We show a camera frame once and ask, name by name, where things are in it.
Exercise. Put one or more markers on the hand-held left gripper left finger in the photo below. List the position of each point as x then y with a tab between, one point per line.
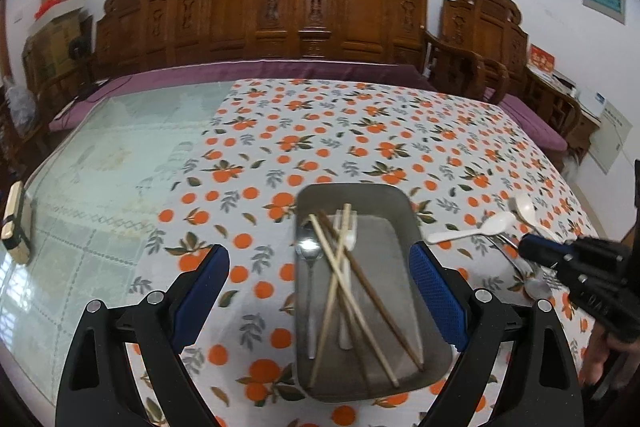
200	299

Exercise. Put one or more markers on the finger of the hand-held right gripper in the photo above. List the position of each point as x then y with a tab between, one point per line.
542	252

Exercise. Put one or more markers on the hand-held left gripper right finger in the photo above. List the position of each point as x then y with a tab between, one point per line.
440	297

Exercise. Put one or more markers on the metal fork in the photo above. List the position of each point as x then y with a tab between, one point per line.
507	249

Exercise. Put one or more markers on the metal spoon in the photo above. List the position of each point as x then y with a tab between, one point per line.
308	249
537	288

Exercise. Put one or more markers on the white plastic spoon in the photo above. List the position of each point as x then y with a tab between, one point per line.
497	223
525	207

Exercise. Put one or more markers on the dark wooden chopstick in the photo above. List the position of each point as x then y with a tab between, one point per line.
401	332
362	367

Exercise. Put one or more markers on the rectangular metal tray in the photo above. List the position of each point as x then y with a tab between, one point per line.
390	257

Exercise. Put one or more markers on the light wooden chopstick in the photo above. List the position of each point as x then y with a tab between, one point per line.
380	354
317	354

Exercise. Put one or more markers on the white plastic fork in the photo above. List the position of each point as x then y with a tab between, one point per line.
346	232

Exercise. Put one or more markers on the person's right hand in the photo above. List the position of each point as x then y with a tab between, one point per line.
594	354

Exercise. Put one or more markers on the purple armchair cushion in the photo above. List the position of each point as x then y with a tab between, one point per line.
530	119

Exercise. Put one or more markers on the wooden side table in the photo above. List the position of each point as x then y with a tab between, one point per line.
575	107

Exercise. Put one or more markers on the white box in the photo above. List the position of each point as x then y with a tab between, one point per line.
594	102

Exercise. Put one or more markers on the orange fruit print tablecloth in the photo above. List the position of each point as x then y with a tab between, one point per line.
350	132

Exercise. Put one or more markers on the red gift box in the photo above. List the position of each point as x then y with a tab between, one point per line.
541	58

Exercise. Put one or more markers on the small yellowish box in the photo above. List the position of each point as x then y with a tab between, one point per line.
15	227

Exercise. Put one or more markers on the purple sofa cushion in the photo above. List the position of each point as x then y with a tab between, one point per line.
200	72

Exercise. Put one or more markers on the carved wooden armchair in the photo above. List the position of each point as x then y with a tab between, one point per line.
480	32

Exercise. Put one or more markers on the wooden chair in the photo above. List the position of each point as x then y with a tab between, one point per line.
47	94

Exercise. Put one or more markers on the grey electrical panel box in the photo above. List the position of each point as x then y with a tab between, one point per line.
604	1

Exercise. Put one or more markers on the clear plastic bag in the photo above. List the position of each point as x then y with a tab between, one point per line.
20	107

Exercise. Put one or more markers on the black fan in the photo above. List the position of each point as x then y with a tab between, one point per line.
78	48

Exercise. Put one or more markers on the carved wooden sofa bench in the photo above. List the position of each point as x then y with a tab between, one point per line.
260	7

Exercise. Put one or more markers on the red cloth item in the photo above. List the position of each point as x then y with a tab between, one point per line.
47	8

